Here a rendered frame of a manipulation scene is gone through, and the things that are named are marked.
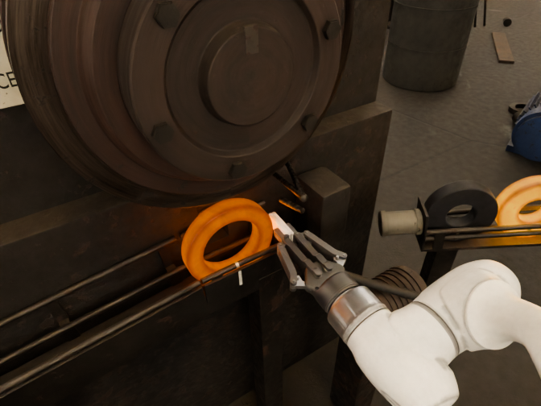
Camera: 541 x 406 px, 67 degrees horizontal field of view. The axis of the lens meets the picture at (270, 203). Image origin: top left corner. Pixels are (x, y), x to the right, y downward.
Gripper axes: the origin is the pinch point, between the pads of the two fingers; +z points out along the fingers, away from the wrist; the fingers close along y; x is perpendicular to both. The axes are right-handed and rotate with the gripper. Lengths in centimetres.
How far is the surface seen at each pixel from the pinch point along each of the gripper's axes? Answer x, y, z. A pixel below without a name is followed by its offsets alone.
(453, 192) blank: 3.9, 35.2, -13.0
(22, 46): 42, -33, 2
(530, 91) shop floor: -82, 287, 86
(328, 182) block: 5.5, 12.8, 1.5
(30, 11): 46, -31, 2
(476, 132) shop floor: -81, 200, 68
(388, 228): -6.3, 24.5, -7.7
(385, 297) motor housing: -20.2, 20.1, -15.6
